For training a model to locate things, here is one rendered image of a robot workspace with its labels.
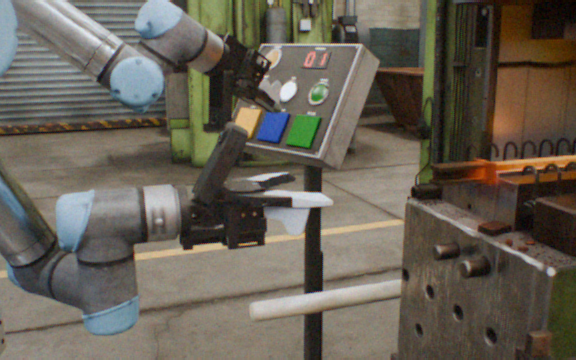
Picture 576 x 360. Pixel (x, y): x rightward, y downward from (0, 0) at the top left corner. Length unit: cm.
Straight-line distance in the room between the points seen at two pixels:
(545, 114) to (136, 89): 84
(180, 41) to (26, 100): 769
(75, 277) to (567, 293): 66
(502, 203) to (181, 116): 512
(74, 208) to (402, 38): 970
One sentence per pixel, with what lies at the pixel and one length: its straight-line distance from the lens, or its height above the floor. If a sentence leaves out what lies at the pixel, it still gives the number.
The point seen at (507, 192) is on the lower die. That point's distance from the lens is 95.
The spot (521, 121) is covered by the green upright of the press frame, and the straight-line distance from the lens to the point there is 126.
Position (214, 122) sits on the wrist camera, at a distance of 111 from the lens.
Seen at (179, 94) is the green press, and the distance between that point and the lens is 588.
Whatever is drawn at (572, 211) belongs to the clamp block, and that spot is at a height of 98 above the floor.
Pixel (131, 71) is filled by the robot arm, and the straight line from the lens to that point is 88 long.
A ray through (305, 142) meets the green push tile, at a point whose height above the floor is 99.
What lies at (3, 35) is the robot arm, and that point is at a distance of 60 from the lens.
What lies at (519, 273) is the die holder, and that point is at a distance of 86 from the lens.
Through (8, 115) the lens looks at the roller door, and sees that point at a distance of 871.
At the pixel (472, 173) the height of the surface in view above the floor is 100.
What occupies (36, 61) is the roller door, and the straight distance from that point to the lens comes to 863.
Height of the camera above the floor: 120
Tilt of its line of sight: 14 degrees down
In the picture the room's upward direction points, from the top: straight up
